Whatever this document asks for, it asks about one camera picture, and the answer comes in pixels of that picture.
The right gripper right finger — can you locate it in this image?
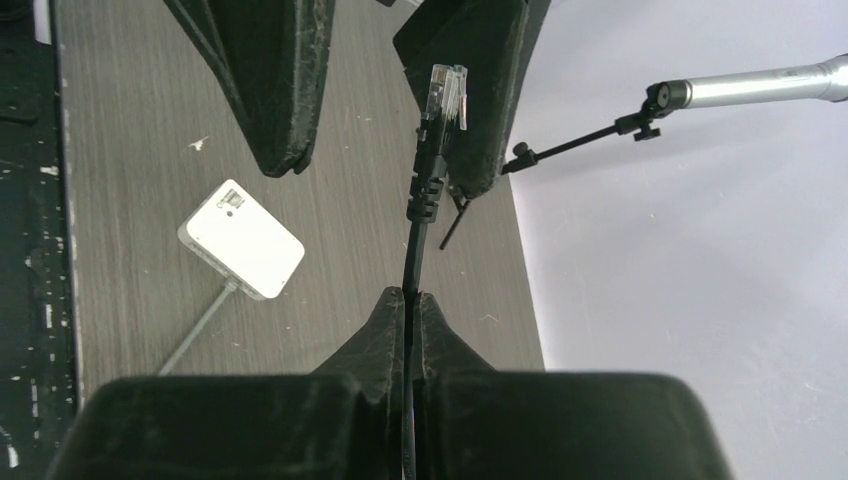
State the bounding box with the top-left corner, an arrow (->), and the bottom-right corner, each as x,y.
414,292 -> 494,479

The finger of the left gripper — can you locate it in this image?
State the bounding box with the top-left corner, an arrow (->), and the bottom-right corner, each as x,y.
393,0 -> 550,199
166,0 -> 335,178

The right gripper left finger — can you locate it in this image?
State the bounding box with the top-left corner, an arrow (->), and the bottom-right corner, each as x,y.
311,287 -> 405,479

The black cable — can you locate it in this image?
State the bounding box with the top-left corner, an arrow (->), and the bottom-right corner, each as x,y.
400,63 -> 470,480

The grey ethernet cable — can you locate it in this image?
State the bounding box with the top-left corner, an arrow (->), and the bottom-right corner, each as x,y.
157,278 -> 240,378

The white network switch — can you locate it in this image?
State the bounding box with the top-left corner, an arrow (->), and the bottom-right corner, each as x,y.
177,179 -> 305,301

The black tripod stand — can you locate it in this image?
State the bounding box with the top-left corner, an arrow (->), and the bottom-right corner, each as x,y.
411,80 -> 669,224

